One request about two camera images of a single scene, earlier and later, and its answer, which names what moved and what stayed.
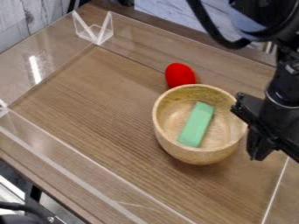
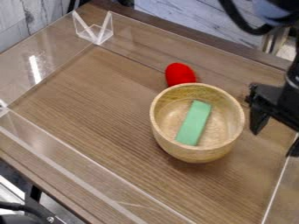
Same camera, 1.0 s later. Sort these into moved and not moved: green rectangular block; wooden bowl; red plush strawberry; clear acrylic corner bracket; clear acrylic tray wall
Moved: wooden bowl
Not moved: red plush strawberry; green rectangular block; clear acrylic corner bracket; clear acrylic tray wall
